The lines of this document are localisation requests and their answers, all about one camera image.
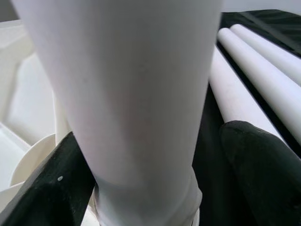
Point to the black tablecloth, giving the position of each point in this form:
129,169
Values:
209,188

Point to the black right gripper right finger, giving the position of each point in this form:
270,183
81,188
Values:
265,176

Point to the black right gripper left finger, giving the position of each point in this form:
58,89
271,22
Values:
42,200

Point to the white plastic table top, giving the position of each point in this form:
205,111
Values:
30,94

